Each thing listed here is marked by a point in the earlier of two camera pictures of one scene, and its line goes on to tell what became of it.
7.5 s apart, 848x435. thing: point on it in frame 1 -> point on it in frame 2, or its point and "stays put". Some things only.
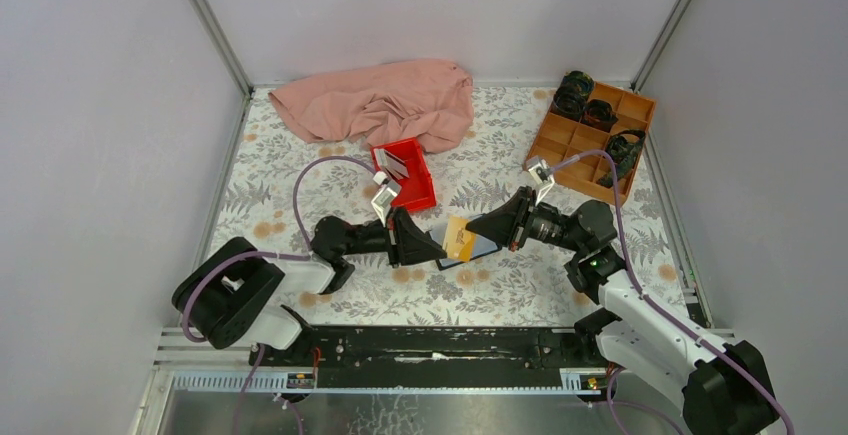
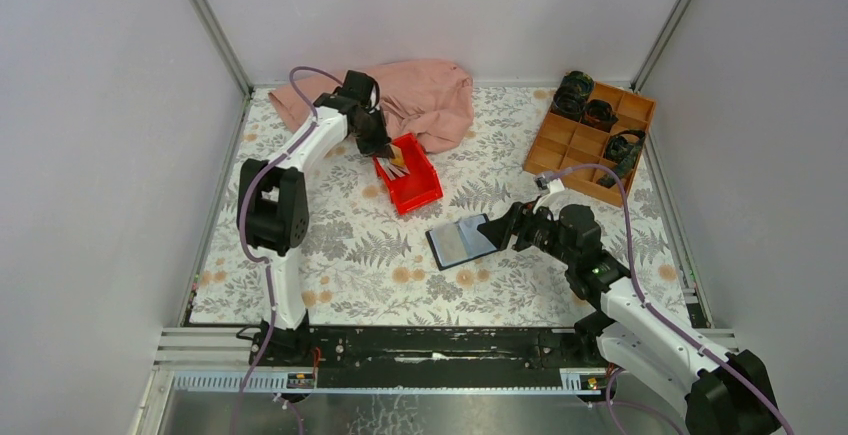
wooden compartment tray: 562,138 stays put
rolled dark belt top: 573,94 stays put
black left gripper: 406,243 -> 378,145
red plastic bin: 418,191 stays put
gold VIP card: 459,242 -> 398,157
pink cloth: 426,102 stays put
